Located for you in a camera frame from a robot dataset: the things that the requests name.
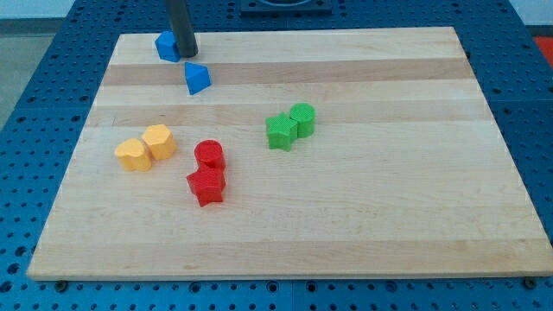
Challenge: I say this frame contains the green circle block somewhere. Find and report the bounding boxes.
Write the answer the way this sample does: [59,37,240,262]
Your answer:
[289,103,315,138]

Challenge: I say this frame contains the red circle block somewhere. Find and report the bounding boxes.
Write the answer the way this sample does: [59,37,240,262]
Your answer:
[194,140,226,170]

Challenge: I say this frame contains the green star block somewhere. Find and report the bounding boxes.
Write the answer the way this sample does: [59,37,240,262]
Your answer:
[265,112,298,151]

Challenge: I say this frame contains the red star block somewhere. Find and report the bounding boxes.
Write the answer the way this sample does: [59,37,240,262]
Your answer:
[187,168,226,207]

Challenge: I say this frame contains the blue triangle block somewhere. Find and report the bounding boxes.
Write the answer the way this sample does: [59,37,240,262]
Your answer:
[184,62,212,95]

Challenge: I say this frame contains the yellow hexagon block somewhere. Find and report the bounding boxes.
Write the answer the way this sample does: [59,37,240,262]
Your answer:
[142,124,177,161]

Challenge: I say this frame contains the yellow heart block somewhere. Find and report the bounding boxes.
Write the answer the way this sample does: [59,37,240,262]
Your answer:
[114,138,152,171]

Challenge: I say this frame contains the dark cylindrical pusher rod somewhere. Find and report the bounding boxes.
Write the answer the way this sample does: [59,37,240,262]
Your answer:
[165,0,198,58]

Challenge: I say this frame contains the blue cube block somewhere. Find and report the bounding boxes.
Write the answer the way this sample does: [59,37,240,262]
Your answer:
[155,31,181,62]

